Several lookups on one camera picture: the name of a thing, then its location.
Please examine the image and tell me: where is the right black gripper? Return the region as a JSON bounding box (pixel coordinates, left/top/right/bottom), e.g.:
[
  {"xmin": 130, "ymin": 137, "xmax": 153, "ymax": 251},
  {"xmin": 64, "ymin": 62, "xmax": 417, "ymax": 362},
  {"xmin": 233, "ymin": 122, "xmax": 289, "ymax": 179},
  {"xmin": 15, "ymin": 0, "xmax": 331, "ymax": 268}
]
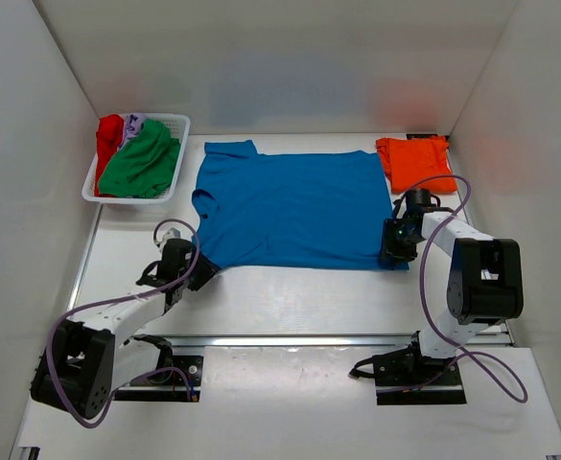
[{"xmin": 378, "ymin": 218, "xmax": 424, "ymax": 265}]

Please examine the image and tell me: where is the blue t shirt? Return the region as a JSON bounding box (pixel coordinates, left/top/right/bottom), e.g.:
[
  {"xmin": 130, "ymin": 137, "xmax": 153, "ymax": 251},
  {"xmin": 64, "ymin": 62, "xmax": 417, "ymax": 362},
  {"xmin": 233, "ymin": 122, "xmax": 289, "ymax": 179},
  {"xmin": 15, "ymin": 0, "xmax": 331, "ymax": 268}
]
[{"xmin": 192, "ymin": 140, "xmax": 408, "ymax": 270}]

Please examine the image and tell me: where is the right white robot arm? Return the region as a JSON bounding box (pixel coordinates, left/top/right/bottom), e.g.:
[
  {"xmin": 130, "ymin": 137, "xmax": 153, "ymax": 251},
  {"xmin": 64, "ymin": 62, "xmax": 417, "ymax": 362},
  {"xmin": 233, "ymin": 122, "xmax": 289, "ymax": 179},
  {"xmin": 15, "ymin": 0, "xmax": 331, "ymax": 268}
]
[{"xmin": 379, "ymin": 189, "xmax": 524, "ymax": 384}]

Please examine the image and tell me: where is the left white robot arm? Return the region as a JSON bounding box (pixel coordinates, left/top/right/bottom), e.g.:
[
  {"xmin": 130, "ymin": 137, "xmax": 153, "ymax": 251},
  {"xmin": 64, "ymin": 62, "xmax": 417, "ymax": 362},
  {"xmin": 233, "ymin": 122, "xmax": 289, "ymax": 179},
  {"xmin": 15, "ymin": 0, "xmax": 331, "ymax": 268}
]
[{"xmin": 30, "ymin": 238, "xmax": 220, "ymax": 428}]

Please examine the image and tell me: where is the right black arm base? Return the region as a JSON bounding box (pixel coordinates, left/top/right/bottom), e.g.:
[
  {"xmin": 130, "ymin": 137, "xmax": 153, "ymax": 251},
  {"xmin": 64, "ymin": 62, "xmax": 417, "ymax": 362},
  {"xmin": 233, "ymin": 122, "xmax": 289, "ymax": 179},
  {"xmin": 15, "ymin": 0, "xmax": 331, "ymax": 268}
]
[{"xmin": 348, "ymin": 336, "xmax": 467, "ymax": 406}]

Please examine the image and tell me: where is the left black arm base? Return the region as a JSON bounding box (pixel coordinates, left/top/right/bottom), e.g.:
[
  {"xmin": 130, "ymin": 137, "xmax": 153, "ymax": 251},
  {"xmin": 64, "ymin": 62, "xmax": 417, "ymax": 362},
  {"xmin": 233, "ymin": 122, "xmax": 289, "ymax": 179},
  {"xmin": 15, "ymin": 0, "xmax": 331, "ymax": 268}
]
[{"xmin": 114, "ymin": 334, "xmax": 204, "ymax": 403}]

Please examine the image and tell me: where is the folded orange t shirt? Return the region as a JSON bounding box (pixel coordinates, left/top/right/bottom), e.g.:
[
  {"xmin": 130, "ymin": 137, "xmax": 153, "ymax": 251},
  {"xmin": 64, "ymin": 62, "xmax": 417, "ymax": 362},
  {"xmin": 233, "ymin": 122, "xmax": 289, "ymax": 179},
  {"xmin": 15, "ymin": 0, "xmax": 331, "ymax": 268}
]
[{"xmin": 376, "ymin": 136, "xmax": 452, "ymax": 195}]

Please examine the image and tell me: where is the green t shirt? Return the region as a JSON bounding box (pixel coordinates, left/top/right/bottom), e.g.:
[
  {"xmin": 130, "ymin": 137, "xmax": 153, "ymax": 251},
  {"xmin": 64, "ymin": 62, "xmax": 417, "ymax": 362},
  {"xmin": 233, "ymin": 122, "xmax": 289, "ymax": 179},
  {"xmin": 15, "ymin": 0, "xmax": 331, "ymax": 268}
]
[{"xmin": 97, "ymin": 119, "xmax": 181, "ymax": 199}]

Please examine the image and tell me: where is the white plastic basket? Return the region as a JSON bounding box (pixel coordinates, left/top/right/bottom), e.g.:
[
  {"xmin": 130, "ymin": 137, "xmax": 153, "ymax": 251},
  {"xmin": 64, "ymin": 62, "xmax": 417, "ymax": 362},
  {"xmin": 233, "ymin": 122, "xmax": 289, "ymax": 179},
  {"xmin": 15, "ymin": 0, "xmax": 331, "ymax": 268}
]
[{"xmin": 82, "ymin": 113, "xmax": 190, "ymax": 205}]

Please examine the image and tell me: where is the lilac t shirt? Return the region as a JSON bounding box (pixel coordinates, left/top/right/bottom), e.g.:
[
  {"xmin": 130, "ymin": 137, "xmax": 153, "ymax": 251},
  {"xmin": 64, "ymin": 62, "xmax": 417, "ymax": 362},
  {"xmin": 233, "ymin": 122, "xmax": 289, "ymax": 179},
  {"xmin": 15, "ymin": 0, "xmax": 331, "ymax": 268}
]
[{"xmin": 119, "ymin": 113, "xmax": 148, "ymax": 149}]

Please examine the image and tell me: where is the red t shirt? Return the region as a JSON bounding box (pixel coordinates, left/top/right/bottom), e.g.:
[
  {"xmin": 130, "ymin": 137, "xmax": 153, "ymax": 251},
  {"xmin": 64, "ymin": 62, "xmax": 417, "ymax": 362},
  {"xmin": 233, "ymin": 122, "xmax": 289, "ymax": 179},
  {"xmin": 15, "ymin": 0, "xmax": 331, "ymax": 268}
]
[{"xmin": 94, "ymin": 114, "xmax": 124, "ymax": 196}]

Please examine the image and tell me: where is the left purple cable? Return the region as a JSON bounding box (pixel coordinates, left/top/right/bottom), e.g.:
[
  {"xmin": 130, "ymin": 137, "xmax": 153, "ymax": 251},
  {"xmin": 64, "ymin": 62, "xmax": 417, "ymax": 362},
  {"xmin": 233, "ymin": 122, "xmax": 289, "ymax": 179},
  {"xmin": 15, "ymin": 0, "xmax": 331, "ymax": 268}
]
[{"xmin": 42, "ymin": 218, "xmax": 201, "ymax": 429}]

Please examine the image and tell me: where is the purple cable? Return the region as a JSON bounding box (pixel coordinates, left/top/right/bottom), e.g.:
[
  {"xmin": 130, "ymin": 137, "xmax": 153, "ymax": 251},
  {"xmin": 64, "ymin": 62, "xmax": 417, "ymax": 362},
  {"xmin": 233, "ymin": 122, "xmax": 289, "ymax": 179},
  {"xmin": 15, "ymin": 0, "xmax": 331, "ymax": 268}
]
[
  {"xmin": 376, "ymin": 173, "xmax": 529, "ymax": 404},
  {"xmin": 42, "ymin": 218, "xmax": 201, "ymax": 429}
]

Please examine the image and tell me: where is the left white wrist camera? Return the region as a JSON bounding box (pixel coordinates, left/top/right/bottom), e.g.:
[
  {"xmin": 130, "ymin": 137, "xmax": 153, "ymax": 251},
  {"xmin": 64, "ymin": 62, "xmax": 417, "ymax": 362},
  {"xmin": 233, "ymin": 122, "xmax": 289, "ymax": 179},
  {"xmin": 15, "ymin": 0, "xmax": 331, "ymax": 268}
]
[{"xmin": 153, "ymin": 227, "xmax": 181, "ymax": 251}]

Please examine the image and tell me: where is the black tag at back wall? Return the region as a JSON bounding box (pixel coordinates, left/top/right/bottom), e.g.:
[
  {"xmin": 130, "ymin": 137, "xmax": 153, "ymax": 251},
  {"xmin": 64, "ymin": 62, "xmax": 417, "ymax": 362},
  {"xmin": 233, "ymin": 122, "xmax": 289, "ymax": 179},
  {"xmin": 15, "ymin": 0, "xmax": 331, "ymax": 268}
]
[{"xmin": 406, "ymin": 133, "xmax": 438, "ymax": 140}]

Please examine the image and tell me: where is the aluminium rail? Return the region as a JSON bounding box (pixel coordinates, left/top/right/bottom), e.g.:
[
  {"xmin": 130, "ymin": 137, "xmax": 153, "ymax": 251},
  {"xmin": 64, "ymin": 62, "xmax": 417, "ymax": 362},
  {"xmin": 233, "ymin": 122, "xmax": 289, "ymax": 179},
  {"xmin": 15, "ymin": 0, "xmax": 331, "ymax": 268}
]
[{"xmin": 61, "ymin": 205, "xmax": 511, "ymax": 348}]

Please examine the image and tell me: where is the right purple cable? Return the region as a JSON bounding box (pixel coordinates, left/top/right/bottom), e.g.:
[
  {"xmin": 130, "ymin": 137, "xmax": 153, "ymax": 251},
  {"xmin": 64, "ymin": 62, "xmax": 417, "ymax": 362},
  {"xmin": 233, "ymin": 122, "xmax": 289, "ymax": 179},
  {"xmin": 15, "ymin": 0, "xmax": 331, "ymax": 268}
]
[{"xmin": 376, "ymin": 173, "xmax": 529, "ymax": 404}]

